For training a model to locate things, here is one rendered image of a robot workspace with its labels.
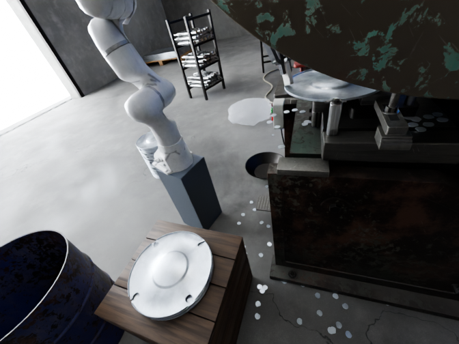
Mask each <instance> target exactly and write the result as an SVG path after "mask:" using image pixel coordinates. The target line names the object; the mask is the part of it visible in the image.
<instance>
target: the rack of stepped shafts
mask: <svg viewBox="0 0 459 344"><path fill-rule="evenodd" d="M207 15H208V18H209V22H210V28H211V30H210V31H207V30H209V27H196V28H195V23H194V19H196V18H201V17H203V16H207ZM183 17H184V18H180V19H178V20H173V21H170V22H169V19H168V20H165V21H166V24H167V28H168V30H169V34H170V37H171V41H172V43H173V47H174V50H175V52H176V57H177V59H178V63H179V65H180V69H181V72H182V75H183V79H184V82H185V85H186V89H187V91H188V94H189V98H192V95H191V91H190V89H192V88H193V87H196V88H202V89H203V93H204V97H205V100H208V96H207V93H206V91H207V90H208V89H210V88H211V87H213V86H215V85H216V84H218V83H220V82H222V86H223V89H225V82H224V78H223V72H222V68H221V61H220V57H219V51H218V47H217V41H216V36H215V32H214V26H213V22H212V16H211V11H210V9H209V10H207V13H204V14H200V15H197V16H194V17H193V15H192V13H190V14H189V16H183ZM183 20H184V22H185V25H186V30H185V31H181V32H179V33H177V34H174V36H177V38H175V39H174V36H173V32H172V30H171V25H170V24H173V23H177V22H180V21H183ZM189 21H191V25H192V28H191V29H190V26H189ZM209 33H211V34H209ZM203 40H204V41H203ZM212 40H213V42H214V49H215V53H216V54H212V53H214V51H209V50H207V51H201V49H200V45H202V44H205V43H207V42H209V41H212ZM176 41H178V42H176ZM194 44H195V45H194ZM186 45H191V48H192V51H193V52H192V53H189V54H187V55H184V56H183V57H182V58H183V59H185V61H181V59H180V55H179V52H178V48H181V47H183V46H186ZM195 47H197V49H198V51H196V50H195ZM215 59H216V60H215ZM216 62H217V63H218V66H219V72H220V74H218V72H213V71H206V68H207V67H208V66H211V65H212V64H214V63H216ZM182 63H184V64H183V65H182ZM187 68H197V71H198V72H196V73H194V75H191V76H188V78H190V80H189V81H188V80H187V79H186V75H185V72H184V70H185V69H187ZM201 70H203V71H201Z"/></svg>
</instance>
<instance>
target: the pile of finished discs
mask: <svg viewBox="0 0 459 344"><path fill-rule="evenodd" d="M213 270H214V261H213V257H212V253H211V250H210V247H209V246H208V244H207V243H206V241H205V240H204V239H202V238H201V237H200V236H198V235H197V234H195V233H191V232H188V231H175V232H172V233H168V234H166V235H163V236H161V237H159V238H158V239H157V241H155V243H152V244H149V245H148V246H147V247H146V248H145V249H144V250H143V251H142V253H141V254H140V255H139V256H138V258H137V260H136V261H135V263H134V265H133V267H132V269H131V271H130V275H129V278H128V296H129V297H130V299H132V301H131V302H132V303H131V304H132V305H133V307H134V308H135V309H136V310H137V311H138V312H139V313H141V314H142V315H144V316H146V317H148V318H151V319H153V320H157V321H166V320H170V319H175V318H177V317H179V316H181V315H183V314H185V313H187V312H188V311H190V310H191V309H192V308H193V307H194V306H195V305H196V304H197V303H198V302H199V301H200V300H201V299H202V298H203V296H204V294H205V293H206V291H207V289H208V287H209V285H210V284H209V283H210V282H211V280H212V275H213Z"/></svg>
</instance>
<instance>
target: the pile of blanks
mask: <svg viewBox="0 0 459 344"><path fill-rule="evenodd" d="M138 149H139V148H138ZM157 149H158V147H155V148H152V149H139V151H140V153H141V155H142V156H143V159H144V160H145V162H146V164H147V165H148V167H149V169H150V170H151V173H152V175H153V176H154V177H155V178H156V179H160V177H159V176H158V173H157V172H156V170H157V168H156V167H155V166H154V165H153V162H154V159H155V158H154V153H155V152H156V151H157Z"/></svg>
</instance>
